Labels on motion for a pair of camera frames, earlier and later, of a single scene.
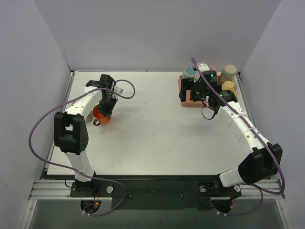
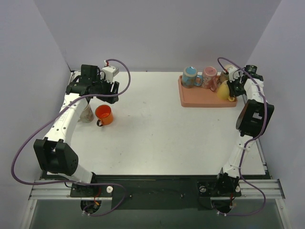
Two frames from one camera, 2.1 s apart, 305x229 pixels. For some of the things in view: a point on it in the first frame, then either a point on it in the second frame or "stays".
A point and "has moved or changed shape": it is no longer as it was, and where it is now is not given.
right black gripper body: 185,89 → 234,87
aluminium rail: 61,190 stays
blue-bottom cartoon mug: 188,73 stays
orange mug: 99,118 has moved or changed shape
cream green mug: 228,73 stays
